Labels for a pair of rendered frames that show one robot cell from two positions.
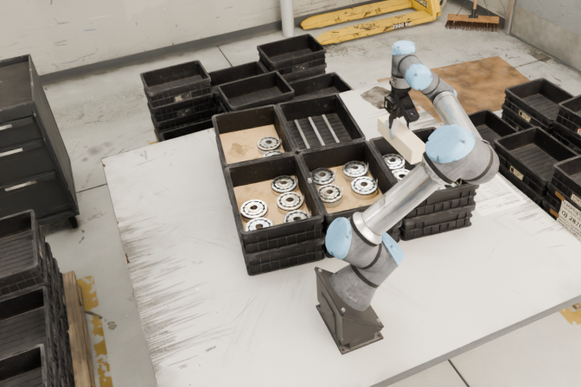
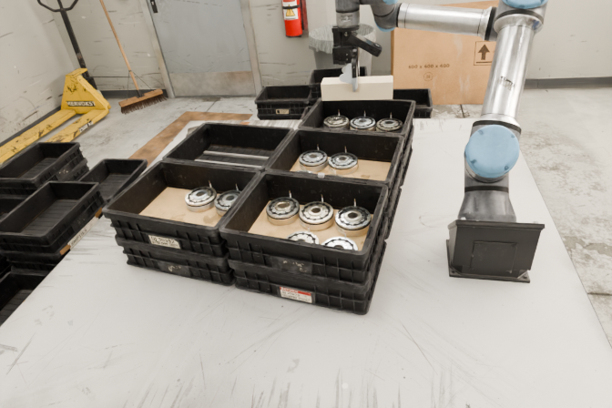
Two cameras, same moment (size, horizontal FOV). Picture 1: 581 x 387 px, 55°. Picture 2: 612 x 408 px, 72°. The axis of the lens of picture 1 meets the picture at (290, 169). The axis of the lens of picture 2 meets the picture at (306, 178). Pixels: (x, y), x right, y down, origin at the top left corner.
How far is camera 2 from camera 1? 1.52 m
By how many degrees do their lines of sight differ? 45
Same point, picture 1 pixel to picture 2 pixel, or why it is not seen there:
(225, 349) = (477, 394)
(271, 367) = (527, 352)
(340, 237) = (505, 144)
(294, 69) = (58, 177)
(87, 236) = not seen: outside the picture
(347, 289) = (505, 209)
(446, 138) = not seen: outside the picture
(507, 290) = not seen: hidden behind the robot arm
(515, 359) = not seen: hidden behind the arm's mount
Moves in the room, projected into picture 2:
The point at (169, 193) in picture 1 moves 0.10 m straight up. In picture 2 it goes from (125, 348) to (111, 323)
